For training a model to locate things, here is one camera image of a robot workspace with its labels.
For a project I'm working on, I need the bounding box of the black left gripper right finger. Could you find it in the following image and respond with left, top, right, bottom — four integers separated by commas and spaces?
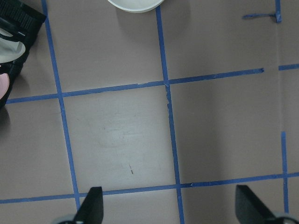
235, 185, 276, 224

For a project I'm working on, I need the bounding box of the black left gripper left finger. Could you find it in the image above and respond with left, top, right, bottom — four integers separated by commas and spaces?
74, 187, 103, 224

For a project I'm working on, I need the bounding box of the pink plate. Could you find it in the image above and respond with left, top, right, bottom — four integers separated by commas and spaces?
0, 73, 10, 99

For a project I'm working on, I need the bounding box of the cream plate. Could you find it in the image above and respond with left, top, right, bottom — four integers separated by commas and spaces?
0, 28, 26, 63

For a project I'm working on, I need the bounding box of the black plate rack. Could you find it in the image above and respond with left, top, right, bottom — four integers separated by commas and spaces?
0, 0, 46, 108

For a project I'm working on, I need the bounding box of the cream bowl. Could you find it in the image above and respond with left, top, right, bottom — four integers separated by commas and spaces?
108, 0, 164, 13

